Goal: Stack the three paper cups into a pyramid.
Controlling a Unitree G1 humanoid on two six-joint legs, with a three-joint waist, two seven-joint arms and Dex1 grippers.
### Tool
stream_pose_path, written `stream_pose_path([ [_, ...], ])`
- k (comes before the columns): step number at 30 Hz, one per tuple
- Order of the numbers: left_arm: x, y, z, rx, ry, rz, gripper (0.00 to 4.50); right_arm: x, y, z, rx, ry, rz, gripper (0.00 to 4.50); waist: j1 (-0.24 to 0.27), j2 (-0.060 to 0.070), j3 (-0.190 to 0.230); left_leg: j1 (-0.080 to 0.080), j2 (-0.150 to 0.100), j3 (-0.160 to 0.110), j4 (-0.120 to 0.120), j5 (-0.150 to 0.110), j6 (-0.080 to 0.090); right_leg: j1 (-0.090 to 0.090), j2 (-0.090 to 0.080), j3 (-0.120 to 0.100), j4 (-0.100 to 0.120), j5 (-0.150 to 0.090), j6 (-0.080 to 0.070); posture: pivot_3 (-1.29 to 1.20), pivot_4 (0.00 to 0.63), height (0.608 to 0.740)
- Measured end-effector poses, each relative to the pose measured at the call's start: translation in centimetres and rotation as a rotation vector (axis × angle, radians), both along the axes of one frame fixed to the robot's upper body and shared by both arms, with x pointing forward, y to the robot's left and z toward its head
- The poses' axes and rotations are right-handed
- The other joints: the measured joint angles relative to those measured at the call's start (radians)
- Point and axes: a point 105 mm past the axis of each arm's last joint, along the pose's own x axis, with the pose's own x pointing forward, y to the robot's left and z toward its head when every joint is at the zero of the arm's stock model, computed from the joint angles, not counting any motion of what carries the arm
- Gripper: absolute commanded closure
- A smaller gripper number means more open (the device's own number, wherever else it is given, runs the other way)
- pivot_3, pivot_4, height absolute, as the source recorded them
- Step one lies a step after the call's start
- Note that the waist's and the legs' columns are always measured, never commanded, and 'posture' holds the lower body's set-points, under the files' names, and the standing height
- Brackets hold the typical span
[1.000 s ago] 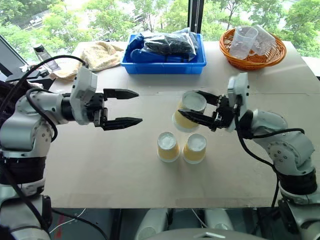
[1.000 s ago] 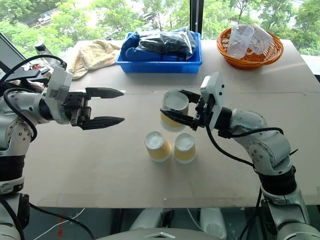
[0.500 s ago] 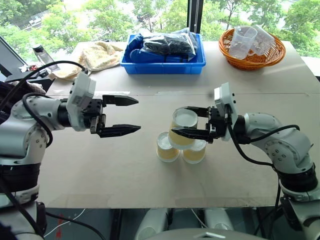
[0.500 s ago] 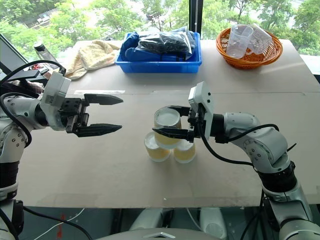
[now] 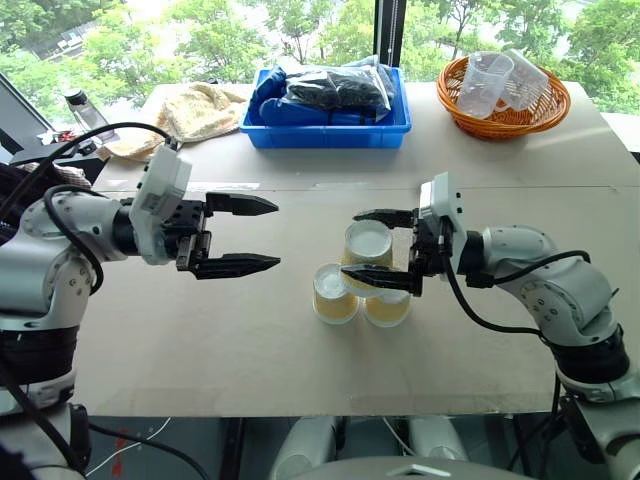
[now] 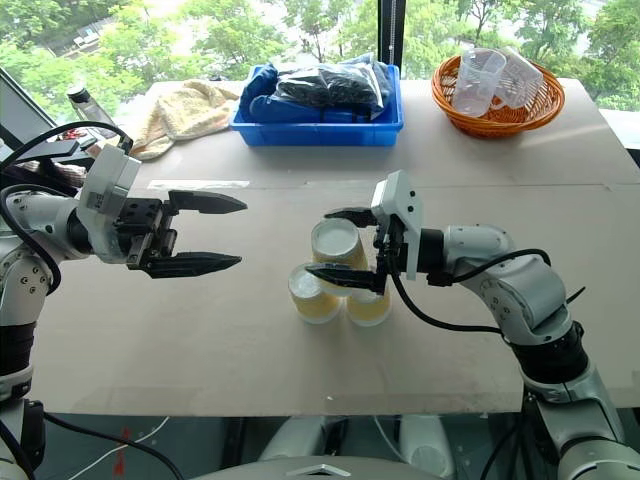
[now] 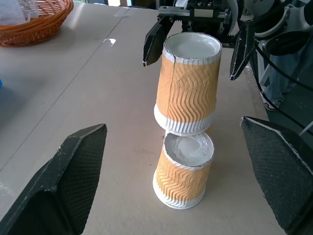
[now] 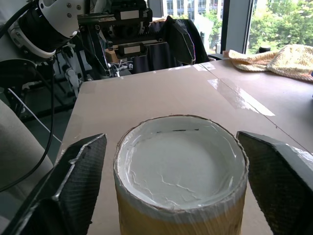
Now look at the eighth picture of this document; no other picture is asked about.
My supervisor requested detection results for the yellow paper cup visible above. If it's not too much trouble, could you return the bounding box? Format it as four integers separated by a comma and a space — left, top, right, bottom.
112, 114, 250, 235

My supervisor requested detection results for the long clear tape strip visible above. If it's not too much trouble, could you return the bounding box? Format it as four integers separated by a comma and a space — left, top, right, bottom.
207, 77, 276, 117

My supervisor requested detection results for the yellow knitted cloth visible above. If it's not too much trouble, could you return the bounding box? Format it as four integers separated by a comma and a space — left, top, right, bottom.
228, 44, 313, 82

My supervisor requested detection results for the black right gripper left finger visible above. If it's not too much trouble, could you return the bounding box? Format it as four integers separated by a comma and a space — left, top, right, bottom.
0, 133, 108, 235

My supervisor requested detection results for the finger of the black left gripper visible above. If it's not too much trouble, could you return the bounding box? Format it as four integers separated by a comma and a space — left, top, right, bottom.
165, 15, 197, 66
82, 29, 110, 79

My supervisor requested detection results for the pale robot body shell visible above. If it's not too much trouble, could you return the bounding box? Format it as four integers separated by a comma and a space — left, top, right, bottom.
0, 97, 54, 196

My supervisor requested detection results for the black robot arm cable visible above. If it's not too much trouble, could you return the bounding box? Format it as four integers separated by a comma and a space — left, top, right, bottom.
0, 57, 56, 193

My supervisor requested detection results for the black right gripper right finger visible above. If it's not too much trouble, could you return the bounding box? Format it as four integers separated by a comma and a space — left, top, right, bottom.
236, 130, 313, 235

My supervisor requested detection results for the short clear tape strip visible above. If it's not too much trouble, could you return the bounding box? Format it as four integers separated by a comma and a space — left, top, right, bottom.
192, 62, 216, 72

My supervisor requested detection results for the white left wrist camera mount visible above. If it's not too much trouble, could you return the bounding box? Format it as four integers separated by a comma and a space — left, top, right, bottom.
36, 0, 83, 40

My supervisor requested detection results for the small brown cardboard box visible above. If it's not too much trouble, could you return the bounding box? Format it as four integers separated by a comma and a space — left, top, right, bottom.
105, 49, 118, 62

